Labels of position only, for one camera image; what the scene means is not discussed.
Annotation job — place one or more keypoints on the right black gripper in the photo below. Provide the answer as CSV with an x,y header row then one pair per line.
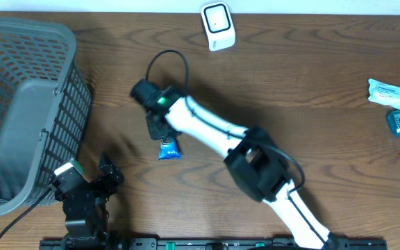
x,y
154,134

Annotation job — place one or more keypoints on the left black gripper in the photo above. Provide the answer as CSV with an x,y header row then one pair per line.
x,y
112,172

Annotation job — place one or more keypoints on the blue Oreo cookie pack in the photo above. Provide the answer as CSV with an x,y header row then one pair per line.
x,y
169,149

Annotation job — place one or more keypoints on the mint green wipes pack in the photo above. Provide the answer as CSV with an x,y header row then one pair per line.
x,y
384,94

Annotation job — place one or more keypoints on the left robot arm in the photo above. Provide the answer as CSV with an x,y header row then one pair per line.
x,y
84,205

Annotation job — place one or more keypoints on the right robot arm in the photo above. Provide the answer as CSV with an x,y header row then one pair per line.
x,y
258,167

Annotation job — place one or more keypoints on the white barcode scanner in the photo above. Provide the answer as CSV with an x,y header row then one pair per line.
x,y
218,26

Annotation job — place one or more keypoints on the grey plastic mesh basket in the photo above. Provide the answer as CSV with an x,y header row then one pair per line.
x,y
44,108

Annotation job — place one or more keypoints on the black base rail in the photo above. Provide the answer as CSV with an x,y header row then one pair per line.
x,y
154,244

